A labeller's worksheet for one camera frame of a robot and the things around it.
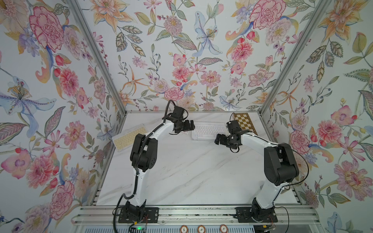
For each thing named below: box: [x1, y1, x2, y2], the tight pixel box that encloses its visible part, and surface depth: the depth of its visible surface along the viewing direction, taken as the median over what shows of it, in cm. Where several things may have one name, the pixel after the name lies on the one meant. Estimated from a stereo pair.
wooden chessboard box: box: [235, 112, 258, 136], surface depth 116 cm
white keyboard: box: [191, 121, 228, 141], surface depth 106 cm
